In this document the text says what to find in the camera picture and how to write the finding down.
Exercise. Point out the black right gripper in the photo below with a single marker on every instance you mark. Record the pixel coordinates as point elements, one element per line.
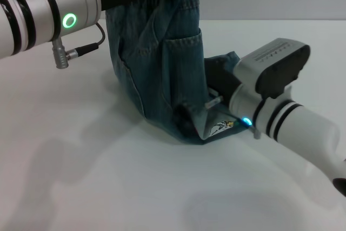
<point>223,79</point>

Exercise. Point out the blue denim shorts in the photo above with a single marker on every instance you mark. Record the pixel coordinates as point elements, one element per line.
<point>162,74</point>

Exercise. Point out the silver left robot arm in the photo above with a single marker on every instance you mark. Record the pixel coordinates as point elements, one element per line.
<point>40,14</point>

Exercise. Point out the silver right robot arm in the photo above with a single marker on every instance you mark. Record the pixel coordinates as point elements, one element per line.
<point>292,131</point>

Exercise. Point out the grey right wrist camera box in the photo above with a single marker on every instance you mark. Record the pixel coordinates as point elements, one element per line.
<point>273,63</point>

